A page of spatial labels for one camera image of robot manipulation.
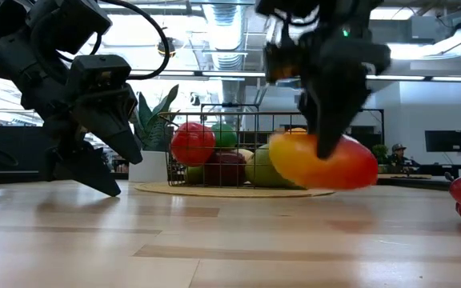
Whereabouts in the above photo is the black metal frame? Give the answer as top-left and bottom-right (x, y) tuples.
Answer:
(360, 106), (386, 147)
(199, 102), (261, 133)

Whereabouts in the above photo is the dark low partition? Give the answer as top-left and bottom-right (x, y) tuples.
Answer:
(0, 124), (48, 186)

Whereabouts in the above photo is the dark background table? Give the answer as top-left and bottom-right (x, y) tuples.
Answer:
(376, 173), (455, 192)

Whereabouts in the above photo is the large green pear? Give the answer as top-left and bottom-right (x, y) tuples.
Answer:
(244, 143), (306, 190)

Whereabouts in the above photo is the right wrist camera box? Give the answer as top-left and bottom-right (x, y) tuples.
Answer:
(263, 41), (303, 84)

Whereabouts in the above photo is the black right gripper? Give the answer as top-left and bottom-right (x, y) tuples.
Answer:
(297, 22), (392, 161)

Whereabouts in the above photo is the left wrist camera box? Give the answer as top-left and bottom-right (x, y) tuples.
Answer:
(65, 54), (132, 94)

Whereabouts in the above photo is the brass wire basket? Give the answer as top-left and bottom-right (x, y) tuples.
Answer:
(159, 110), (310, 188)

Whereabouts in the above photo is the black ceiling dome lamp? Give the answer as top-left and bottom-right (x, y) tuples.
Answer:
(156, 37), (177, 58)

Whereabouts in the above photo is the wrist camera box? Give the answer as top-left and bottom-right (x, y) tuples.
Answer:
(263, 41), (303, 84)
(65, 54), (132, 94)

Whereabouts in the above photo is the white plant pot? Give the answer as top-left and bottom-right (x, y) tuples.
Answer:
(127, 150), (170, 184)

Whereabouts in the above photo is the black monitor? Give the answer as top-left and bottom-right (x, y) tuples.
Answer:
(424, 130), (461, 154)

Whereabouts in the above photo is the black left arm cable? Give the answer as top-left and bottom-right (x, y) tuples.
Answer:
(94, 0), (172, 82)

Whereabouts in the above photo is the red and yellow mango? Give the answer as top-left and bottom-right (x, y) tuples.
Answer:
(268, 133), (379, 191)

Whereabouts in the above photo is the pale pink peach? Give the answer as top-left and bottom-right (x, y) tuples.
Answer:
(233, 148), (255, 162)

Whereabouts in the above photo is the person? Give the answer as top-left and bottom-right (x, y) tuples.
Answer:
(386, 142), (420, 168)

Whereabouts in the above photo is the green leafy plant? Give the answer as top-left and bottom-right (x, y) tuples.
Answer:
(129, 83), (180, 153)

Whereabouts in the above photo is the red pomegranate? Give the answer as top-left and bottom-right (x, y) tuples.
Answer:
(170, 122), (217, 168)

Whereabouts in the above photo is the dark maroon fruit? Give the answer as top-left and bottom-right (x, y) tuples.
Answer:
(203, 150), (248, 188)

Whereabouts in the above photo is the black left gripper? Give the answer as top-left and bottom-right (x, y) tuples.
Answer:
(0, 38), (144, 198)

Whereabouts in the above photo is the small background potted plant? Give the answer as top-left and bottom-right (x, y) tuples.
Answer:
(371, 143), (390, 174)

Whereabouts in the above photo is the dark green round fruit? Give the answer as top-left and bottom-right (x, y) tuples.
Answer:
(210, 122), (239, 150)

